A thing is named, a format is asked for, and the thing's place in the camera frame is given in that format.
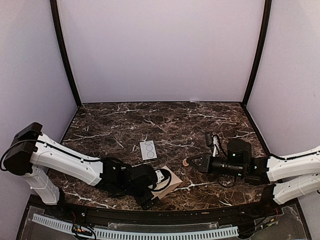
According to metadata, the round brown seal sticker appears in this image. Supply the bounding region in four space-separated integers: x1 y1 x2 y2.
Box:
182 159 189 167

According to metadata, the pink envelope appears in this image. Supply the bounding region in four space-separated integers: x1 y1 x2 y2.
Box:
152 165 183 200

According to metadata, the white sticker sheet with seals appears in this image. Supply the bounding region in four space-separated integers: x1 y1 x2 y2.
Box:
139 140 157 161

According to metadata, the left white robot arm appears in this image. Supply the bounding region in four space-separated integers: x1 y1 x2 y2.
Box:
0 122 173 218

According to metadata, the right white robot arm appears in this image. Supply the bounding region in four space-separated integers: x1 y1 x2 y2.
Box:
186 139 320 217

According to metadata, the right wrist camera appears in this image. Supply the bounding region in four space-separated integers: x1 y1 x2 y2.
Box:
204 131 227 157

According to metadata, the white slotted cable duct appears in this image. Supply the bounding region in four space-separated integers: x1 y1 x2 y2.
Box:
32 213 239 240

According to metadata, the black front table rail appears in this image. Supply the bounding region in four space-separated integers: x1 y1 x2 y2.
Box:
44 182 283 225

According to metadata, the black right frame post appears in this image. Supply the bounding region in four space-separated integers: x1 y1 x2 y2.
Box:
241 0 272 109

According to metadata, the black frame post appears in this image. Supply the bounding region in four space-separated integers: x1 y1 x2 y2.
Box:
49 0 82 108
241 0 272 109

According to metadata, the black left frame post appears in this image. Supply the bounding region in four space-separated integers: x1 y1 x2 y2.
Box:
49 0 82 108

